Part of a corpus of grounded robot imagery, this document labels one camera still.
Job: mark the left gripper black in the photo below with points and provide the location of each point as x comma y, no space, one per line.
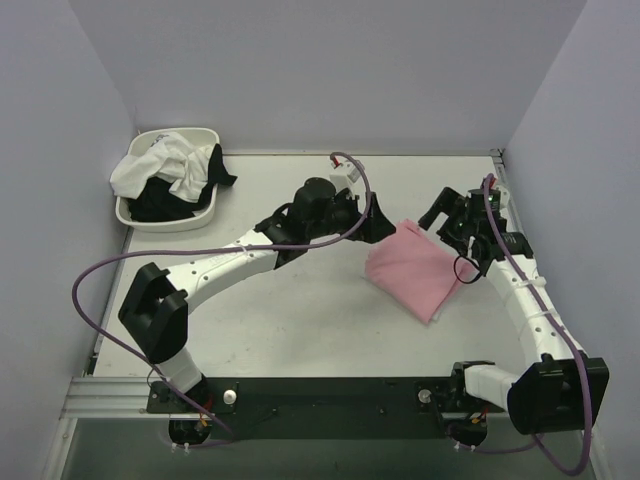
364,218

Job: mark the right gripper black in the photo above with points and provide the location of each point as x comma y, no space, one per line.
454,223

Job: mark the pink t shirt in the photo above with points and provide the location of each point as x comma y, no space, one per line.
418,273

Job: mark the white plastic basket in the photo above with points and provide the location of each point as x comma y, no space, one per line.
199,136

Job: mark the white t shirt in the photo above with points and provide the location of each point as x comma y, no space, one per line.
171,158
437,316

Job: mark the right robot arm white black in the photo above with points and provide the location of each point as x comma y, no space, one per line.
562,387

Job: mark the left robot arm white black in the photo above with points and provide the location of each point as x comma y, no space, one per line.
159,301

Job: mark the white t shirt in basket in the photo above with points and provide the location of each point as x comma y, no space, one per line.
171,158

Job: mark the black t shirt in basket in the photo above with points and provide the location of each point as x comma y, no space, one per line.
156,204

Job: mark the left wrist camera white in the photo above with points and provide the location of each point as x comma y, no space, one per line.
344,175

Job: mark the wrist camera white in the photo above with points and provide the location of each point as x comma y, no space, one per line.
344,175
499,198

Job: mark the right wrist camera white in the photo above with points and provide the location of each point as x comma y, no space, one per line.
499,198

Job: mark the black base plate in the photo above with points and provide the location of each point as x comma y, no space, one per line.
297,425

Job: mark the aluminium front rail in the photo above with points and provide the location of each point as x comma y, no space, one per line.
104,397

